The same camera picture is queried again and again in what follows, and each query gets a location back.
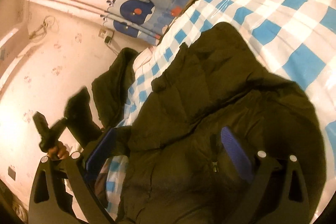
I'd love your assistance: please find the dark olive puffer jacket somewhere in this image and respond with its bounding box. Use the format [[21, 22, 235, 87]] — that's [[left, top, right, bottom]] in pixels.
[[116, 22, 326, 223]]

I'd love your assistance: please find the person's left hand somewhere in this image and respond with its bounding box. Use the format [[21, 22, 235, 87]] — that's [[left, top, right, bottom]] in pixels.
[[47, 141, 70, 160]]

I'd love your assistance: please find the black garment on bed edge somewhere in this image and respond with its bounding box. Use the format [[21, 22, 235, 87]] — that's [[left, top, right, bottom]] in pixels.
[[92, 48, 139, 128]]

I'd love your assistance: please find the blue white checkered bed cover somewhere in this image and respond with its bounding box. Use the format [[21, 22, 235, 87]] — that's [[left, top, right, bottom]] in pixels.
[[105, 0, 336, 217]]

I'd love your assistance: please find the small dark wall switch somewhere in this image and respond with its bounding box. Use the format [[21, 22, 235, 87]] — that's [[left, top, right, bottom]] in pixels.
[[7, 166, 16, 181]]

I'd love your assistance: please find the wall power socket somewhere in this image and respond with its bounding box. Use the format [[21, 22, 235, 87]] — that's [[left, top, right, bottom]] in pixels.
[[98, 29, 114, 44]]

